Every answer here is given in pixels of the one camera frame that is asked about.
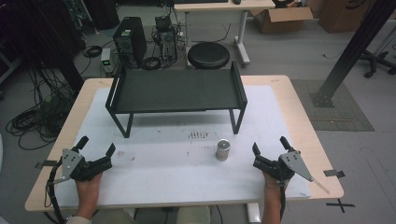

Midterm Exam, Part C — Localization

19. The dark equipment rack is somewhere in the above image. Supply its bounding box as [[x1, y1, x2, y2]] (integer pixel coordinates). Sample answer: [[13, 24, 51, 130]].
[[0, 0, 87, 94]]

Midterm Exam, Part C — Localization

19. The black metal post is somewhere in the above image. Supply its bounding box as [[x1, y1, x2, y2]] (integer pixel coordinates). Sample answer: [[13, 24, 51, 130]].
[[309, 0, 396, 108]]

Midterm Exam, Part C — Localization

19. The person's right hand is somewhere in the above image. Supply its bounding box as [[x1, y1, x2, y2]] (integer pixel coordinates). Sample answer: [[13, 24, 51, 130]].
[[262, 172, 290, 203]]

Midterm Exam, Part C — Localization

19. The coiled black cable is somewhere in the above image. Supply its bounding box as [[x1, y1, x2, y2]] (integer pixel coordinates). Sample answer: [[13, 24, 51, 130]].
[[82, 45, 103, 59], [141, 56, 163, 71]]

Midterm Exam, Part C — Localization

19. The black computer tower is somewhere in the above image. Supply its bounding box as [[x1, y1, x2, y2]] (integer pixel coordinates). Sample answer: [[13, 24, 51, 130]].
[[112, 16, 148, 69]]

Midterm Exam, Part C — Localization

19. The grey carpet tile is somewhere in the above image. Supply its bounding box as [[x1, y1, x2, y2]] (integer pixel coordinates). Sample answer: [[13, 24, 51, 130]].
[[290, 78, 375, 133]]

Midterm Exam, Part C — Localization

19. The white desk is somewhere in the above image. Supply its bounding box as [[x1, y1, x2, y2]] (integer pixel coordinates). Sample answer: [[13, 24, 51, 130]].
[[173, 0, 276, 67]]

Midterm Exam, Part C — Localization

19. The white table leg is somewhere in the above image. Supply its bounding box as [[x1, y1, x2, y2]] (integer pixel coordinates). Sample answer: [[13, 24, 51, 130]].
[[247, 203, 262, 224]]

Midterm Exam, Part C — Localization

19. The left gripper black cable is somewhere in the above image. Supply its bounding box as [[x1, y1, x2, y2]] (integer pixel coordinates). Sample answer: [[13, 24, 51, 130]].
[[45, 158, 68, 224]]

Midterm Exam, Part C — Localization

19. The open small computer case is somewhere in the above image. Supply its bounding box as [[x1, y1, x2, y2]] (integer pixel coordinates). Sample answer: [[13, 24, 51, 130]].
[[153, 15, 178, 63]]

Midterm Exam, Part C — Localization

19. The person's left hand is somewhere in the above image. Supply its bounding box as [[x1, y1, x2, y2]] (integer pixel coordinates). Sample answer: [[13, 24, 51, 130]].
[[75, 172, 104, 204]]

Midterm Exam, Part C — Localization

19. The black office chair base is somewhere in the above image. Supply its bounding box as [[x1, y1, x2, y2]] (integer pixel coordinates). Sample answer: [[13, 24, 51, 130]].
[[358, 49, 396, 78]]

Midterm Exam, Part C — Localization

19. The grey bench power supply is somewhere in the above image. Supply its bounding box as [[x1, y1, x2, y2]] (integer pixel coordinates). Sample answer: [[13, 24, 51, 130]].
[[100, 47, 117, 76]]

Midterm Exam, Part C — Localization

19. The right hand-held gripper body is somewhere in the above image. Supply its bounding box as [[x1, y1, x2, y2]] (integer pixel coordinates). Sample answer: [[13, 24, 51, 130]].
[[252, 149, 314, 183]]

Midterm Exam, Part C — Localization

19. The thin wooden stick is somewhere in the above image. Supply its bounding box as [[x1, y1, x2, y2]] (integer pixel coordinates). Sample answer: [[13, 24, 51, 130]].
[[311, 177, 331, 195]]

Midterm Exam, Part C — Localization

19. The tangle of black cables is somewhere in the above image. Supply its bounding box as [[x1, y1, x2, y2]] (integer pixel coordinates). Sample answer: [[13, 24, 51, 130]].
[[5, 66, 82, 151]]

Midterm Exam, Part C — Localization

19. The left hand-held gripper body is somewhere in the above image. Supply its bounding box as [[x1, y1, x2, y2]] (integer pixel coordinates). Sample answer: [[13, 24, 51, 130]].
[[54, 148, 114, 184]]

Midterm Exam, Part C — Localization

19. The person's right leg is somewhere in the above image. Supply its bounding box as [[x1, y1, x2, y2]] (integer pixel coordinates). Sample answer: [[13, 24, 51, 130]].
[[176, 205, 211, 224]]

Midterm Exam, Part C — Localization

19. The black round stool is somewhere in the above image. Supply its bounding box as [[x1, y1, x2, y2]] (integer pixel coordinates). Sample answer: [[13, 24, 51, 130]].
[[187, 41, 232, 70]]

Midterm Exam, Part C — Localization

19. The silver metal can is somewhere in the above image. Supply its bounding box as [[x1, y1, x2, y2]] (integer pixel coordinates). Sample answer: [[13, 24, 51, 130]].
[[215, 138, 232, 162]]

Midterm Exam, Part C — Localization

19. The black tape cross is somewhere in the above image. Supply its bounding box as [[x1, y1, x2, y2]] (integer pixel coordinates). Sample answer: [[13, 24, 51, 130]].
[[325, 199, 356, 214]]

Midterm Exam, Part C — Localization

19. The large closed cardboard box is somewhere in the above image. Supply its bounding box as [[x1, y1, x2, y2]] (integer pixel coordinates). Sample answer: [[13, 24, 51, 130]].
[[317, 0, 376, 34]]

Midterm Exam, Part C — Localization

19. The open cardboard box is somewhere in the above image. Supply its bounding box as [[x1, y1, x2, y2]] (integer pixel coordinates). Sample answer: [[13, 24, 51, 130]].
[[249, 6, 314, 35]]

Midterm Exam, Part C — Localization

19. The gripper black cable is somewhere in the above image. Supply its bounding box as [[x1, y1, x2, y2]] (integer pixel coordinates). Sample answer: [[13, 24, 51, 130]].
[[278, 180, 288, 220], [45, 158, 68, 224]]

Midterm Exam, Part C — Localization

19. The black keyboard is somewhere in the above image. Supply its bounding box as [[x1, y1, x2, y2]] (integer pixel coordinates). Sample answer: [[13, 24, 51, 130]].
[[172, 0, 230, 5]]

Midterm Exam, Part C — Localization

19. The black tape strip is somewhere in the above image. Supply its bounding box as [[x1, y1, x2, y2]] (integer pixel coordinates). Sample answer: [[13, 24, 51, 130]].
[[322, 169, 346, 179], [35, 160, 59, 170]]

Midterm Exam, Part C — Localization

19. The white table mat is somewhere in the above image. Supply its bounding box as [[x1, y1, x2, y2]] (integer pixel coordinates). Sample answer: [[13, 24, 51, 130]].
[[54, 84, 312, 209]]

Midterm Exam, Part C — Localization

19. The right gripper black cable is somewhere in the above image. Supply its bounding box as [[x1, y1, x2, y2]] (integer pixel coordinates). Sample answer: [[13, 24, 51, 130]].
[[278, 180, 288, 220]]

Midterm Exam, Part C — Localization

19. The black metal shelf rack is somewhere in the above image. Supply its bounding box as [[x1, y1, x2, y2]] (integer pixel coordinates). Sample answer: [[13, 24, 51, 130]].
[[105, 60, 248, 139]]

